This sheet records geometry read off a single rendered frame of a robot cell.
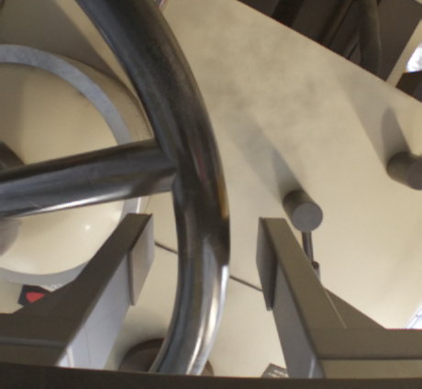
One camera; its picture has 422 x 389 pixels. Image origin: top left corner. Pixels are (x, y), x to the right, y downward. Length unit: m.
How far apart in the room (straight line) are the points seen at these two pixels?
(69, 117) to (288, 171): 0.24
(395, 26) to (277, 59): 0.84
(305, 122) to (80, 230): 0.26
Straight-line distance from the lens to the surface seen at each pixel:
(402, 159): 0.40
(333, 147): 0.38
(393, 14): 1.17
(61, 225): 0.28
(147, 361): 0.49
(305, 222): 0.34
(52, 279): 0.35
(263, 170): 0.36
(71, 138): 0.26
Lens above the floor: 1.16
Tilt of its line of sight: 14 degrees up
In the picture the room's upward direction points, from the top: 153 degrees counter-clockwise
